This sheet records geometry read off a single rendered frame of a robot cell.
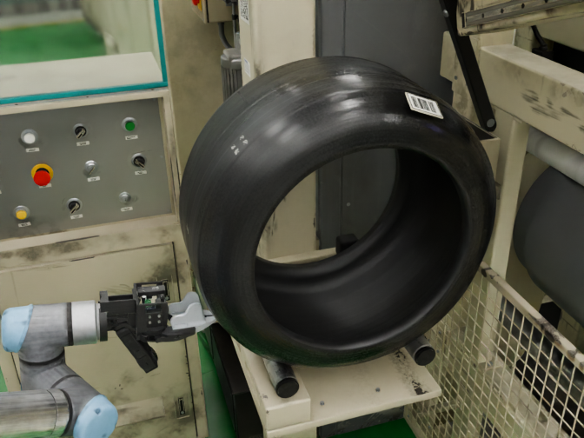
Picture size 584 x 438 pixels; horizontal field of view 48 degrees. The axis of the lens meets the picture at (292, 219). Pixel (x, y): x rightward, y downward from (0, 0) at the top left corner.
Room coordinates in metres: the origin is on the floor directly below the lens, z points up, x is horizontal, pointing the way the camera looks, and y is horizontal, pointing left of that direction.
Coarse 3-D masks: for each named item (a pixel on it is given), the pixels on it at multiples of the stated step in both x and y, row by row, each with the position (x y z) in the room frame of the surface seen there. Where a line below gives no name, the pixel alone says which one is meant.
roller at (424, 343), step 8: (424, 336) 1.03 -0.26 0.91; (408, 344) 1.01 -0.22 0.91; (416, 344) 1.00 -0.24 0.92; (424, 344) 0.99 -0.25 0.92; (408, 352) 1.00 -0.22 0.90; (416, 352) 0.98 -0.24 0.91; (424, 352) 0.98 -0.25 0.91; (432, 352) 0.98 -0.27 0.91; (416, 360) 0.98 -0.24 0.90; (424, 360) 0.98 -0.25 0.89; (432, 360) 0.98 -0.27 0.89
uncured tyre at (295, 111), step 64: (320, 64) 1.10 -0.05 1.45; (256, 128) 0.95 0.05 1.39; (320, 128) 0.92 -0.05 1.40; (384, 128) 0.94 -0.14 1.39; (448, 128) 0.98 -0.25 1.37; (192, 192) 0.99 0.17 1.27; (256, 192) 0.89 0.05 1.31; (448, 192) 1.19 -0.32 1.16; (192, 256) 0.92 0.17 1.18; (256, 256) 1.18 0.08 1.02; (384, 256) 1.22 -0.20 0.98; (448, 256) 1.11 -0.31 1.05; (256, 320) 0.88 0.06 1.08; (320, 320) 1.10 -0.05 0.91; (384, 320) 1.07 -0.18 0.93
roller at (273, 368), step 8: (264, 360) 0.98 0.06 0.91; (272, 368) 0.94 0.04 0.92; (280, 368) 0.93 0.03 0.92; (288, 368) 0.94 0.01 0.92; (272, 376) 0.93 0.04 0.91; (280, 376) 0.91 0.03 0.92; (288, 376) 0.91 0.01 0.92; (280, 384) 0.90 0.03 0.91; (288, 384) 0.90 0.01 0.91; (296, 384) 0.91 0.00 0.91; (280, 392) 0.90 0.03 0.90; (288, 392) 0.90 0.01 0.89; (296, 392) 0.91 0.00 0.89
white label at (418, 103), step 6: (408, 96) 0.98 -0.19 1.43; (414, 96) 0.98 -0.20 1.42; (420, 96) 0.99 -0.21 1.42; (408, 102) 0.97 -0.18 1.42; (414, 102) 0.97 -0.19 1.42; (420, 102) 0.98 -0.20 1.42; (426, 102) 0.99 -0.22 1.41; (432, 102) 1.00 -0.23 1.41; (414, 108) 0.95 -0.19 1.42; (420, 108) 0.96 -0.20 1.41; (426, 108) 0.97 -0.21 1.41; (432, 108) 0.98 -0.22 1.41; (438, 108) 0.99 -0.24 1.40; (432, 114) 0.96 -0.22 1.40; (438, 114) 0.97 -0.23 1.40
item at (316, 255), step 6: (312, 252) 1.30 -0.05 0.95; (318, 252) 1.30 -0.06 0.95; (324, 252) 1.30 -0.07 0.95; (330, 252) 1.30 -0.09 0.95; (276, 258) 1.28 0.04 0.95; (282, 258) 1.28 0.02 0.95; (288, 258) 1.28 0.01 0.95; (294, 258) 1.28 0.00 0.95; (300, 258) 1.28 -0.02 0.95; (306, 258) 1.28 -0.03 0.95; (312, 258) 1.28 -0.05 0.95; (318, 258) 1.28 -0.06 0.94; (324, 258) 1.29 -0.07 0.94
